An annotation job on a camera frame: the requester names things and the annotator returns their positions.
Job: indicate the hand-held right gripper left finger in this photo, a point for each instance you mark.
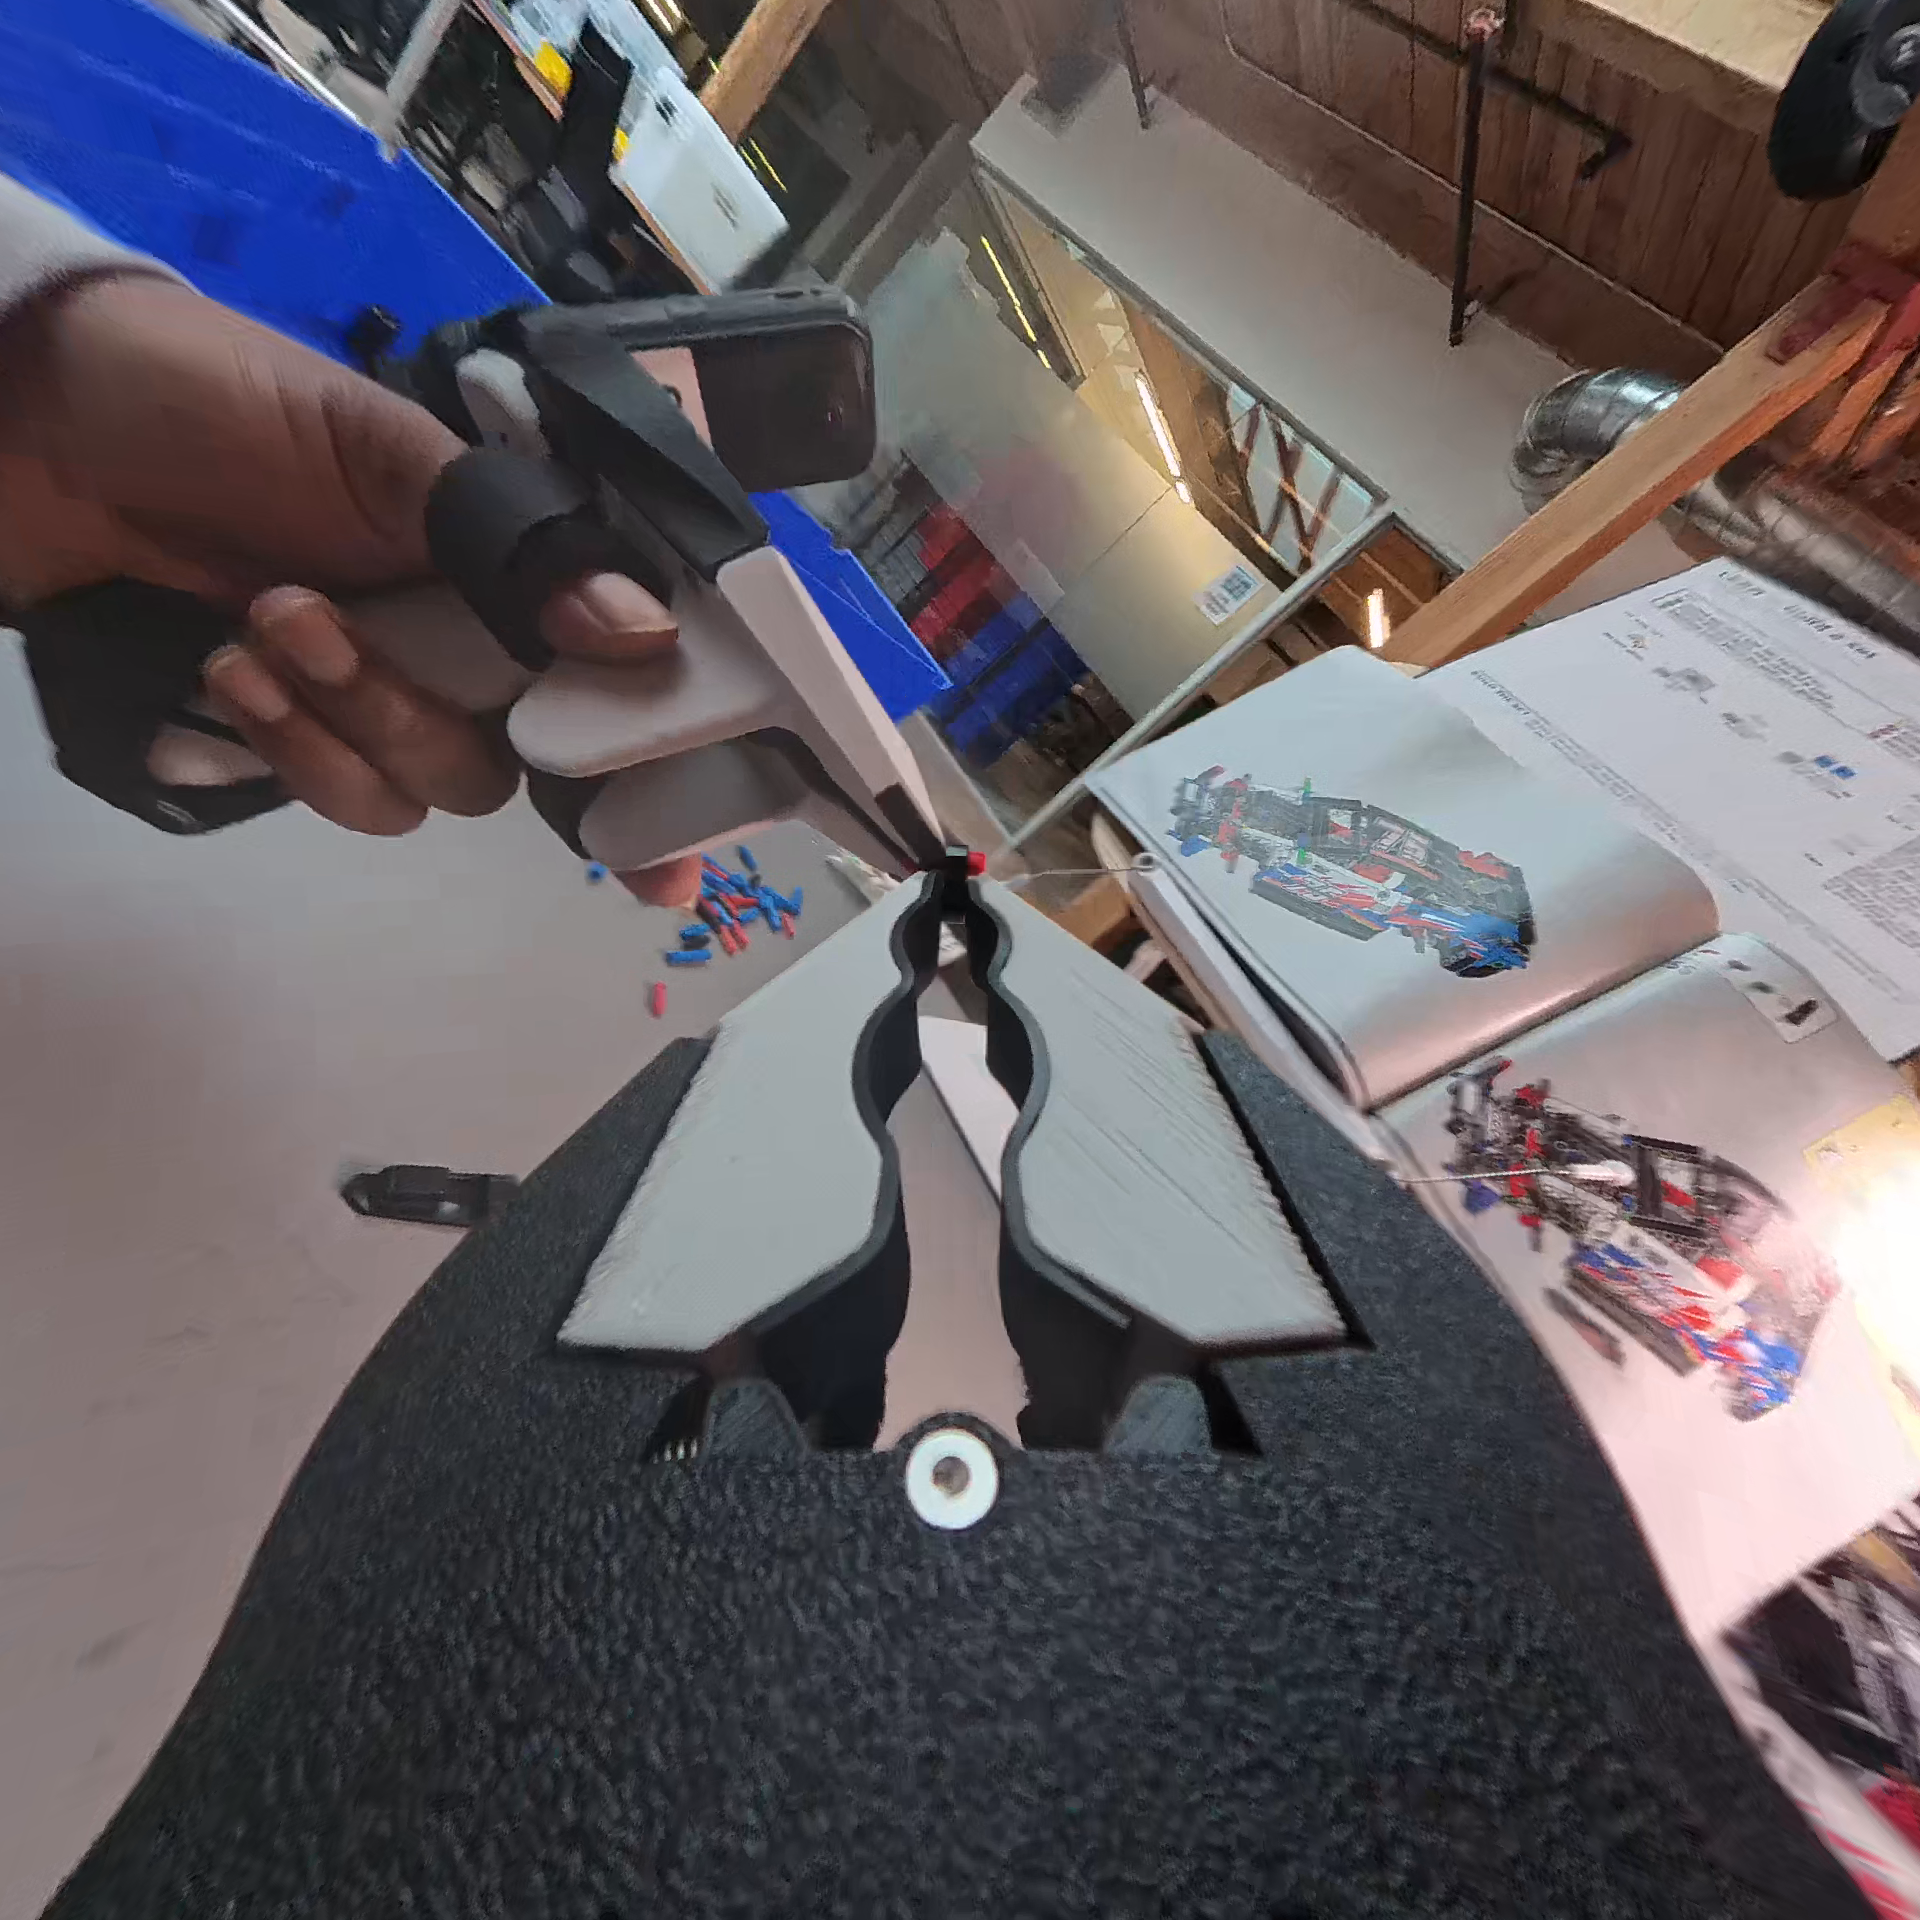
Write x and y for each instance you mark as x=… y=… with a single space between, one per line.
x=752 y=1170

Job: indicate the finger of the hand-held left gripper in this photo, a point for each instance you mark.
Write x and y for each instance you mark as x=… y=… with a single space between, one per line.
x=817 y=673
x=704 y=810

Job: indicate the pile of blue red pins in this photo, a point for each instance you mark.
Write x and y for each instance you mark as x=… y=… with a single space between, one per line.
x=735 y=900

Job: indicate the black toy beam piece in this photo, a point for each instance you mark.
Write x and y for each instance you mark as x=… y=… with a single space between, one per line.
x=428 y=1195

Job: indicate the red and black toy pin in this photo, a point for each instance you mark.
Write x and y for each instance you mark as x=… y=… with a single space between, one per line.
x=960 y=872

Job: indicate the person's left hand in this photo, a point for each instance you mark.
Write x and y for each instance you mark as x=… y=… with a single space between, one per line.
x=224 y=435

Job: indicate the wooden post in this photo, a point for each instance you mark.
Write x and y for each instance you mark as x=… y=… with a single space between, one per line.
x=1634 y=480

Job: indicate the small white toy piece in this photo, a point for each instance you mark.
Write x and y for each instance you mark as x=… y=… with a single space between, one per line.
x=859 y=878

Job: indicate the blue plastic crate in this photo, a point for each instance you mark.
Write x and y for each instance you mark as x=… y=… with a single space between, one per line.
x=195 y=163

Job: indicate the stack of blue red bins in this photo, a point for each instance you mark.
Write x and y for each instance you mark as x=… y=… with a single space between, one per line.
x=990 y=660

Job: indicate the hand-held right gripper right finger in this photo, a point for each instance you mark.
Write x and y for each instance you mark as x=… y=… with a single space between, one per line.
x=1156 y=1185

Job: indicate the toy car instruction booklet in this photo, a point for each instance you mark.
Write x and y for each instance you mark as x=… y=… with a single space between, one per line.
x=1395 y=752

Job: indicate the silver ventilation duct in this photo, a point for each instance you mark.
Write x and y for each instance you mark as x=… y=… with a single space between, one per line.
x=1605 y=419

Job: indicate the black wall pipe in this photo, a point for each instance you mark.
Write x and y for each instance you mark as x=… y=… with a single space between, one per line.
x=1468 y=163

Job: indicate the white printed paper sheet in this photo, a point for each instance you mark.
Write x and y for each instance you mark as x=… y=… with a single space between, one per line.
x=1724 y=780

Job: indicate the white book stand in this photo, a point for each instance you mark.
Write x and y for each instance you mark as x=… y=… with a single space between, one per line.
x=1101 y=907

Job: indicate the glass partition panel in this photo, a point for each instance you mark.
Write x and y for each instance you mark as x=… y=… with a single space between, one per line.
x=1050 y=493

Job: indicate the black round object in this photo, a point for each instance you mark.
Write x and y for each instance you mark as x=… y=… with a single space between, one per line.
x=1839 y=90

